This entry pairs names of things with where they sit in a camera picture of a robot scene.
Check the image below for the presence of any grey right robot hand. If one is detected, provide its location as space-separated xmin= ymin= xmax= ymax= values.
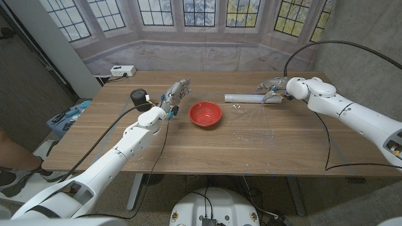
xmin=256 ymin=76 xmax=291 ymax=104

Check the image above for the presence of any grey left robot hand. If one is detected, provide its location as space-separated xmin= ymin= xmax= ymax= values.
xmin=158 ymin=78 xmax=192 ymax=111

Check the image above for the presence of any cling film roll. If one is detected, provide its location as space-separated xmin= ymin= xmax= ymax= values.
xmin=224 ymin=94 xmax=283 ymax=105

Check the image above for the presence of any transparent cling film sheet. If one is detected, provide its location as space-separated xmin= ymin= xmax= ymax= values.
xmin=231 ymin=102 xmax=277 ymax=144

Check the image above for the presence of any red bowl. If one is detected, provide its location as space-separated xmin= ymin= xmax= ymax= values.
xmin=188 ymin=100 xmax=223 ymax=127

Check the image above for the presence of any black cylindrical speaker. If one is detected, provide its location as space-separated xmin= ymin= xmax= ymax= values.
xmin=129 ymin=88 xmax=153 ymax=113

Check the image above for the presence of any printed window backdrop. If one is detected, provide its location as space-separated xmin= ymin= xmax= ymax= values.
xmin=39 ymin=0 xmax=337 ymax=77

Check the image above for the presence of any white power strip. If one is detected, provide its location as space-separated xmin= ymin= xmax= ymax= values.
xmin=110 ymin=65 xmax=137 ymax=78

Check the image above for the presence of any grey table leg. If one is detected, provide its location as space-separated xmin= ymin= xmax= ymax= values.
xmin=286 ymin=176 xmax=307 ymax=217
xmin=126 ymin=173 xmax=145 ymax=212

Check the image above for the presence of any blue storage box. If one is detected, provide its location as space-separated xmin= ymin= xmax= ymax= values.
xmin=46 ymin=100 xmax=92 ymax=139

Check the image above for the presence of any black remote control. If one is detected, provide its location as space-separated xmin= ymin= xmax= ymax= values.
xmin=52 ymin=108 xmax=71 ymax=124

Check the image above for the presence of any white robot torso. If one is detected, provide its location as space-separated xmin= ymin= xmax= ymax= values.
xmin=169 ymin=187 xmax=261 ymax=226

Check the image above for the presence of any white floor platform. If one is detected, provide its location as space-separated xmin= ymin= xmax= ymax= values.
xmin=0 ymin=139 xmax=82 ymax=205

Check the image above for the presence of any person's bare leg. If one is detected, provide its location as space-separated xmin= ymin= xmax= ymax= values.
xmin=0 ymin=128 xmax=43 ymax=172

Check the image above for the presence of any black and white shoe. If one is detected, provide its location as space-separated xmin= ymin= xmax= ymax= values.
xmin=0 ymin=165 xmax=54 ymax=199

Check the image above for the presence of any thin black left wrist cable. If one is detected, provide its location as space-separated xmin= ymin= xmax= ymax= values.
xmin=75 ymin=119 xmax=171 ymax=220

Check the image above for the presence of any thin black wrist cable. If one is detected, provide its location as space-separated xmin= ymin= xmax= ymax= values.
xmin=75 ymin=119 xmax=171 ymax=220
xmin=301 ymin=99 xmax=402 ymax=172

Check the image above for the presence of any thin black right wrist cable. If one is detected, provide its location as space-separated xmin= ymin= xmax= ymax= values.
xmin=301 ymin=99 xmax=402 ymax=172

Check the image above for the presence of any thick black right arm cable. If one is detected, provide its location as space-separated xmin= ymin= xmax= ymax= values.
xmin=283 ymin=40 xmax=402 ymax=78

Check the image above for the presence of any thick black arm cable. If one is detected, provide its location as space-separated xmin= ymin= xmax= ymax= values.
xmin=58 ymin=102 xmax=149 ymax=183
xmin=283 ymin=40 xmax=402 ymax=78

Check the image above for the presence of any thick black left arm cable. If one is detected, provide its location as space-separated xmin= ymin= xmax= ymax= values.
xmin=58 ymin=102 xmax=149 ymax=183

